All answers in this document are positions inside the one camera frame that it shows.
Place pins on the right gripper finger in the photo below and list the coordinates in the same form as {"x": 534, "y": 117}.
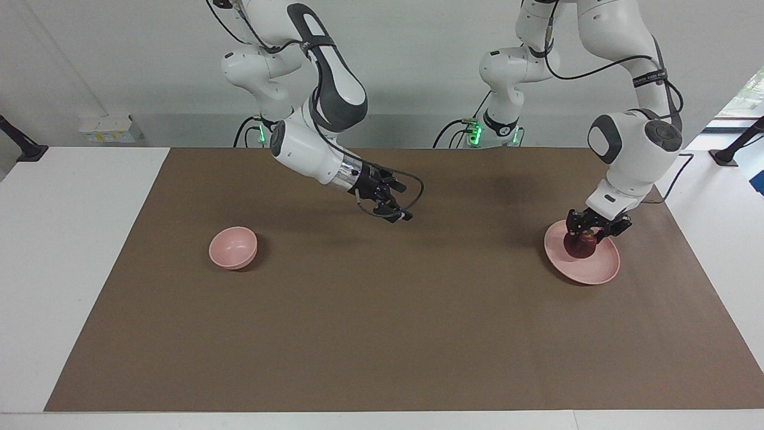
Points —
{"x": 394, "y": 214}
{"x": 395, "y": 182}

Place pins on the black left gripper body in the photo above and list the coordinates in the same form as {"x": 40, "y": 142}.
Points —
{"x": 600, "y": 220}

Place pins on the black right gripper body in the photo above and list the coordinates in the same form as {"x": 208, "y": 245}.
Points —
{"x": 370, "y": 182}

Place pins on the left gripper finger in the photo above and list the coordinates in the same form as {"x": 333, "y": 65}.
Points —
{"x": 615, "y": 228}
{"x": 574, "y": 224}

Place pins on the dark red apple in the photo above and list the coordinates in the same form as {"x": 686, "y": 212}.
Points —
{"x": 579, "y": 248}

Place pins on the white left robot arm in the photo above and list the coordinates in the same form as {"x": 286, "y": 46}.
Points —
{"x": 632, "y": 143}

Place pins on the pink plate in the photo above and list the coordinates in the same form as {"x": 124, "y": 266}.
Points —
{"x": 603, "y": 266}

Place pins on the pink bowl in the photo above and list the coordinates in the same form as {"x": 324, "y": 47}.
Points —
{"x": 233, "y": 246}

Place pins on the brown table mat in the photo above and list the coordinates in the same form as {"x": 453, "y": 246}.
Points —
{"x": 388, "y": 328}

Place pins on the blue object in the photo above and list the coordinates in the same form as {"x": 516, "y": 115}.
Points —
{"x": 758, "y": 183}

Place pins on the window with green view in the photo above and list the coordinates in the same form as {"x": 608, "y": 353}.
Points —
{"x": 746, "y": 95}

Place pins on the white power strip box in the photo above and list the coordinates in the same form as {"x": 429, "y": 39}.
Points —
{"x": 110, "y": 128}

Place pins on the black camera stand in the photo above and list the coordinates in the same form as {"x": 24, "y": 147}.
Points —
{"x": 731, "y": 154}
{"x": 24, "y": 146}

